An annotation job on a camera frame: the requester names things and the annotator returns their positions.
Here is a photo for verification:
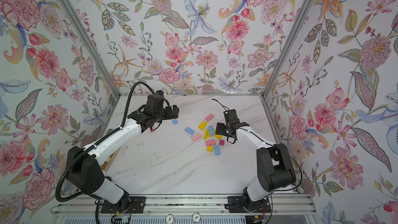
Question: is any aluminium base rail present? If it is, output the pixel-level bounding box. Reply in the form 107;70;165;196
50;194;316;217

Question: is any yellow angled block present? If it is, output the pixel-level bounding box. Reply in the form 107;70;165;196
215;134;223;140

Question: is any yellow rectangular block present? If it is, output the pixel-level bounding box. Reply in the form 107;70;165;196
198;121;207;130

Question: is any pink rectangular block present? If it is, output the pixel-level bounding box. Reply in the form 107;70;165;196
205;114;214;122

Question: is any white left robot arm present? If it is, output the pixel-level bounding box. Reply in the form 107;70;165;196
55;91;179;212

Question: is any light blue long block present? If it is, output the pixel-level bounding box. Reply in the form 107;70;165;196
184;127;195;135

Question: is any blue lower block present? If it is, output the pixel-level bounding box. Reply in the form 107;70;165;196
213;145;221;156

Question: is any aluminium frame post left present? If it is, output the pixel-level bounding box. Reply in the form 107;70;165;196
59;0;121;99

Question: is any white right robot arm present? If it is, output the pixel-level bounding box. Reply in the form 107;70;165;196
215;110;296;212

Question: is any blue block on yellow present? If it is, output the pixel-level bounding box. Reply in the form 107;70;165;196
208;125;215;136

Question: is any light pink block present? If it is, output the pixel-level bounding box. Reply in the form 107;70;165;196
191;133;202;142

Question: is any aluminium frame post right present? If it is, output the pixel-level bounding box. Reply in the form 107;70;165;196
261;0;315;100

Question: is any aluminium frame post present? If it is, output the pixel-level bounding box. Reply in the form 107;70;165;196
261;0;315;100
59;0;121;99

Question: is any wooden chessboard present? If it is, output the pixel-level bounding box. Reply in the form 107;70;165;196
101;148;120;171

